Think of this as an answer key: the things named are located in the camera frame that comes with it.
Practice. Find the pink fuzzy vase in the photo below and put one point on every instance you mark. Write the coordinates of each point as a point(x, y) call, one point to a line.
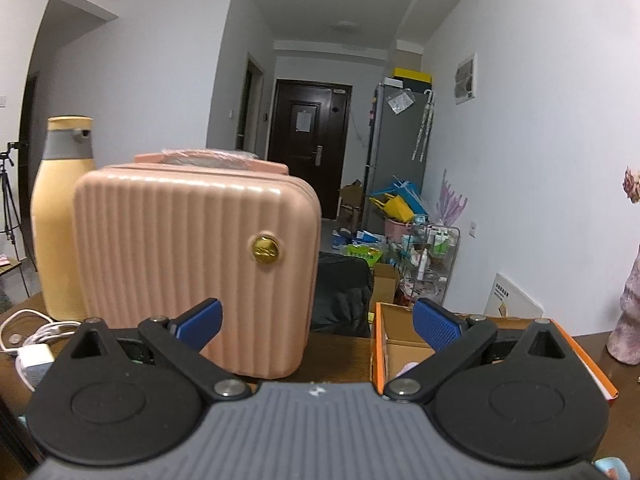
point(627, 320)

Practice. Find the blue bag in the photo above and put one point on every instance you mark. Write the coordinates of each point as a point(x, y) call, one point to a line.
point(400, 190)

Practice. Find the metal trolley rack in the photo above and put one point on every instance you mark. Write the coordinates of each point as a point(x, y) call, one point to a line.
point(430, 255)

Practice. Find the black bag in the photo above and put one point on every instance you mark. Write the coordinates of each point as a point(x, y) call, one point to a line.
point(340, 295)

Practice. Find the dark brown entrance door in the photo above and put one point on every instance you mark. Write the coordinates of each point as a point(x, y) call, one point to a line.
point(300, 170)

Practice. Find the white wall socket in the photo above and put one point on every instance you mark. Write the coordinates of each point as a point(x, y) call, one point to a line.
point(473, 228)

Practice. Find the tall brown cardboard box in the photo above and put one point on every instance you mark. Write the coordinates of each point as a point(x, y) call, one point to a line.
point(350, 205)

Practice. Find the bunch of dried roses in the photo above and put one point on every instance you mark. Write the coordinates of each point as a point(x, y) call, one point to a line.
point(632, 185)

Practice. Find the white board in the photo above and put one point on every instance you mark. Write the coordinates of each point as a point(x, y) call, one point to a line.
point(515, 300)

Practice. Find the folded pale umbrella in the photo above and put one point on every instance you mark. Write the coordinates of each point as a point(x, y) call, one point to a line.
point(424, 125)

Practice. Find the yellow bag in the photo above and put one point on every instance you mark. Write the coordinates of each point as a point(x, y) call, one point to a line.
point(397, 207)

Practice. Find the grey refrigerator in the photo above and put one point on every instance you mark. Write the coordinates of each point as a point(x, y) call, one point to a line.
point(395, 160)

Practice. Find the round ceiling lamp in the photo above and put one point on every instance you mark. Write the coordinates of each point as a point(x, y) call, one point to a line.
point(345, 25)

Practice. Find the pink bucket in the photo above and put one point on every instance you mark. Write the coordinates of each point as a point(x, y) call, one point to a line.
point(397, 227)

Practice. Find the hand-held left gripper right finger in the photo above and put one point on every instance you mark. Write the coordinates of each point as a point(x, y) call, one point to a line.
point(435, 325)

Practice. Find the purple wall sticker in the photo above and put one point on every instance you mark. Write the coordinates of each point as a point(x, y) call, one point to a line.
point(447, 200)

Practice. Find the pink ribbed suitcase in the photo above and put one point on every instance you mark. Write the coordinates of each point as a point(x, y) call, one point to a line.
point(175, 240)

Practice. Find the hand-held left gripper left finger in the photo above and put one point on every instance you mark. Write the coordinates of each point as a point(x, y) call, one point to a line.
point(202, 320)

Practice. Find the green packet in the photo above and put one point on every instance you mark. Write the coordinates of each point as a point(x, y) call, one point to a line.
point(362, 252)

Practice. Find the black camera tripod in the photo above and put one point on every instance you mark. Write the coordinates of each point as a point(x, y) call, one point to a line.
point(6, 195)

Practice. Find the yellow bottle with grey collar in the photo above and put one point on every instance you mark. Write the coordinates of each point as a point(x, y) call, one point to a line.
point(55, 210)

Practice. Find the dark side door frame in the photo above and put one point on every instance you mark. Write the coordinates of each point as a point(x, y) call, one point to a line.
point(250, 110)

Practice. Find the orange cardboard box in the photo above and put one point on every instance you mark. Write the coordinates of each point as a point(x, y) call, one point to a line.
point(400, 325)

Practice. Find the white wall panel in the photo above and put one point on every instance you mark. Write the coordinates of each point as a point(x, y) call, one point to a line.
point(465, 80)

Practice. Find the yellow and black box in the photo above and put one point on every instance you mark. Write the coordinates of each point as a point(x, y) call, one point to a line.
point(412, 74)

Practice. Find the small brown cardboard box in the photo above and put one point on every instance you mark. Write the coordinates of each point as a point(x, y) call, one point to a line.
point(385, 282)

